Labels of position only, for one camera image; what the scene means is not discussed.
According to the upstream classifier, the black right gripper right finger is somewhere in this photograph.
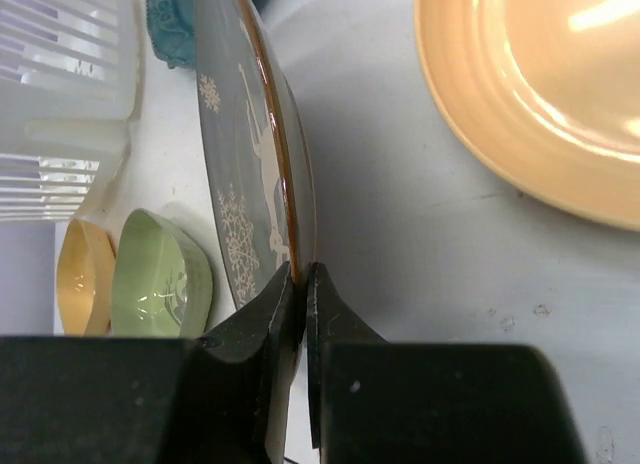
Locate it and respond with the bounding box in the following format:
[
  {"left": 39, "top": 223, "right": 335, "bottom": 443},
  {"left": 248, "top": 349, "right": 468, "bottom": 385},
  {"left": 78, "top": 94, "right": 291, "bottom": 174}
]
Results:
[{"left": 306, "top": 263, "right": 585, "bottom": 463}]

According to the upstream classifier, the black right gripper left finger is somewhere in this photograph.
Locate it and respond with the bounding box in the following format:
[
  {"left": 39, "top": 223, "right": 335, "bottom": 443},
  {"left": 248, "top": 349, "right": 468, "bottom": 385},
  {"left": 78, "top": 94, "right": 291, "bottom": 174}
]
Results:
[{"left": 1, "top": 265, "right": 304, "bottom": 463}]

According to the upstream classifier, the grey reindeer plate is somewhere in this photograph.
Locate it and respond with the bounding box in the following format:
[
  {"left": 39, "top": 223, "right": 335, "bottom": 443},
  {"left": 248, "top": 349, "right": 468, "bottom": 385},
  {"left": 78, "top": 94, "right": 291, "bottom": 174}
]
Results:
[{"left": 195, "top": 0, "right": 317, "bottom": 308}]

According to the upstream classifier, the teal scalloped plate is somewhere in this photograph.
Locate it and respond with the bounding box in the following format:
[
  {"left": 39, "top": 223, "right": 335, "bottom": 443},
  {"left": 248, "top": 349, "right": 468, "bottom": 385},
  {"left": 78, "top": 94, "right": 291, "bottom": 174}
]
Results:
[{"left": 144, "top": 0, "right": 261, "bottom": 70}]

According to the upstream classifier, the white plastic dish bin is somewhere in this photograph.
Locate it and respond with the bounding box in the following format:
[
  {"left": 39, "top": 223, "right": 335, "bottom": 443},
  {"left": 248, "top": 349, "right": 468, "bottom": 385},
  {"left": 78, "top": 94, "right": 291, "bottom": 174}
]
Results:
[{"left": 1, "top": 0, "right": 139, "bottom": 222}]

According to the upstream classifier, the green square panda dish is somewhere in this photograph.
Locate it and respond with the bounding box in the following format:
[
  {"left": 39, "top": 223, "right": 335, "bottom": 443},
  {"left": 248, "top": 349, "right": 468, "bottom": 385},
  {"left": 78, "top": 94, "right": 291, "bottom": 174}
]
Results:
[{"left": 111, "top": 209, "right": 213, "bottom": 338}]

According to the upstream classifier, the yellow square panda dish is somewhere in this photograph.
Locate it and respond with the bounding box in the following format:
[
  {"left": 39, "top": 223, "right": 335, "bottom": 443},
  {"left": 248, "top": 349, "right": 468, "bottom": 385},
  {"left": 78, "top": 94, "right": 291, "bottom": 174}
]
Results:
[{"left": 56, "top": 219, "right": 115, "bottom": 336}]

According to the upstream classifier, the pale orange round plate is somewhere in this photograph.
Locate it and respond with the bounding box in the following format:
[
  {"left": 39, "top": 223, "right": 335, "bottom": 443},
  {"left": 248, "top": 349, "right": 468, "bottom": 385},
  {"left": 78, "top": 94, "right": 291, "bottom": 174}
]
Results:
[{"left": 414, "top": 0, "right": 639, "bottom": 230}]

